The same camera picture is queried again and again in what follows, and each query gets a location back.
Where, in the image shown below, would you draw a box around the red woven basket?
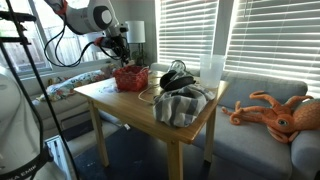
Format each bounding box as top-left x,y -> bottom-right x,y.
112,64 -> 150,93

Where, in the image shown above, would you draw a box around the light wooden table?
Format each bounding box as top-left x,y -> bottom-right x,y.
73,70 -> 230,180

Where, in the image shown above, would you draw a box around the white table lamp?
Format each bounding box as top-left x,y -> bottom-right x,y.
125,20 -> 147,66

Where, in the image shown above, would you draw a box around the dark storage box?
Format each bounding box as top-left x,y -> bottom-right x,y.
60,109 -> 95,142

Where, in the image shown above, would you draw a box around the light grey sofa bench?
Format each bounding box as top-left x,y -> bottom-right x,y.
19,63 -> 122,158

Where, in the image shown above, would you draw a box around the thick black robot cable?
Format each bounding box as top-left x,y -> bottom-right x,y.
43,23 -> 116,68

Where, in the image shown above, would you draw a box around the grey fabric sofa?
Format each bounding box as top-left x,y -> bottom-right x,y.
149,62 -> 320,180

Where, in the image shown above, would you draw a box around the metal wire whisk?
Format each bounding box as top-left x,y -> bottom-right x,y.
169,59 -> 188,73

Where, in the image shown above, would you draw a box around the floral patterned pillow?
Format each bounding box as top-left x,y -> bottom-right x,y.
34,68 -> 116,103

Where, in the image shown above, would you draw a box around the narrow white window blind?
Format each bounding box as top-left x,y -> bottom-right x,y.
157,0 -> 219,69

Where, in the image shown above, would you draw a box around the dark blue rug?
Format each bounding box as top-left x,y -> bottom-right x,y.
71,125 -> 214,180

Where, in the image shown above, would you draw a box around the orange octopus plush toy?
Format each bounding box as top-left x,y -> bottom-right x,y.
221,90 -> 320,144

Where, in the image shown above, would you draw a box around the grey striped cloth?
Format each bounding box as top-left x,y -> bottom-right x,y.
152,83 -> 216,128

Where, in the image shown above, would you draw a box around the translucent plastic cup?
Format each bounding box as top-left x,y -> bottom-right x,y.
199,54 -> 227,89

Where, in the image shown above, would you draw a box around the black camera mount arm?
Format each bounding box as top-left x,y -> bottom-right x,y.
0,10 -> 38,44

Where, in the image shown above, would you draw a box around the thin white cable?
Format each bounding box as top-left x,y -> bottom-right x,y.
137,66 -> 162,105

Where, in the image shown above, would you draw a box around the wide white window blind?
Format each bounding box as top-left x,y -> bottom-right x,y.
224,0 -> 320,98

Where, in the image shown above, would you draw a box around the thin black hanging cable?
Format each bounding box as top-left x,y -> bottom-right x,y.
0,0 -> 81,180

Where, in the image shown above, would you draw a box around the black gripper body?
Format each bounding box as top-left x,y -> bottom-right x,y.
108,33 -> 130,54

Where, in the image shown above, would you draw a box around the black headphones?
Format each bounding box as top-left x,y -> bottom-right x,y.
159,69 -> 197,92

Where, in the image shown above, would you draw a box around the white box with dark trim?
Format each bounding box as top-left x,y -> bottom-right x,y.
44,134 -> 74,180

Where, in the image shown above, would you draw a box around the small green houseplant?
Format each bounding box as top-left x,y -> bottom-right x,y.
131,49 -> 148,67

